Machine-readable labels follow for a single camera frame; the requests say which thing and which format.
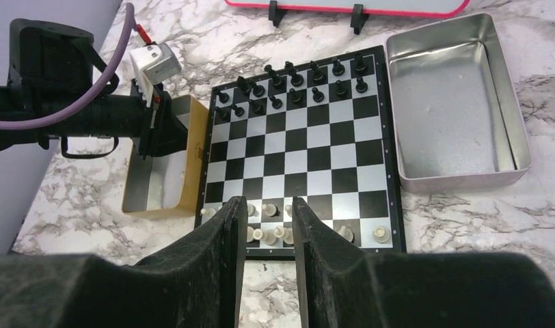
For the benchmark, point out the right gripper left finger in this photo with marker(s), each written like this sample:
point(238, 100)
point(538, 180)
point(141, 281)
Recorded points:
point(194, 282)

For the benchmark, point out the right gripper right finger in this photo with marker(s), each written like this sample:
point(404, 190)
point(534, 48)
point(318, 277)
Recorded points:
point(341, 285)

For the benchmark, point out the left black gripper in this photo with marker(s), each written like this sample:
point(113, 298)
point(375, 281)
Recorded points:
point(78, 99)

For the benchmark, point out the white pawn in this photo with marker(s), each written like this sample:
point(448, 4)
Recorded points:
point(288, 210)
point(265, 236)
point(346, 233)
point(208, 212)

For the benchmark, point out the white rook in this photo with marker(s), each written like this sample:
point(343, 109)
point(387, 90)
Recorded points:
point(382, 235)

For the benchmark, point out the white chess piece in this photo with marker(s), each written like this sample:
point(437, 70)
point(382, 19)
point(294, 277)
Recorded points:
point(251, 210)
point(269, 210)

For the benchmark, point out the gold tin with white pieces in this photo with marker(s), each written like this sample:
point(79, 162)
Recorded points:
point(169, 186)

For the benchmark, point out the black and white chessboard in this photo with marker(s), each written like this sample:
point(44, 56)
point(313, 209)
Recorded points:
point(320, 131)

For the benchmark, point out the black easel foot left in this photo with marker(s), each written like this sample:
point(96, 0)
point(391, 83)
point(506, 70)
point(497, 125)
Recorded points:
point(275, 13)

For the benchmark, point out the black easel foot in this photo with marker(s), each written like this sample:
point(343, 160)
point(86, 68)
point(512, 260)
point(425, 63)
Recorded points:
point(358, 18)
point(275, 13)

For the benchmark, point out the empty silver metal tin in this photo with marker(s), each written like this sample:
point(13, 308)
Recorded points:
point(457, 120)

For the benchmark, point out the black easel foot right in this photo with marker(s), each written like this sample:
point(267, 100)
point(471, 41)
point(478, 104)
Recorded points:
point(358, 18)

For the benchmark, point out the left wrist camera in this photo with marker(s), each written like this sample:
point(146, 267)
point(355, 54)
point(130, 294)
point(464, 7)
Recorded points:
point(152, 65)

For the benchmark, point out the white board with pink frame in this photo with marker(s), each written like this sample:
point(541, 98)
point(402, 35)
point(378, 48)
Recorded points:
point(412, 8)

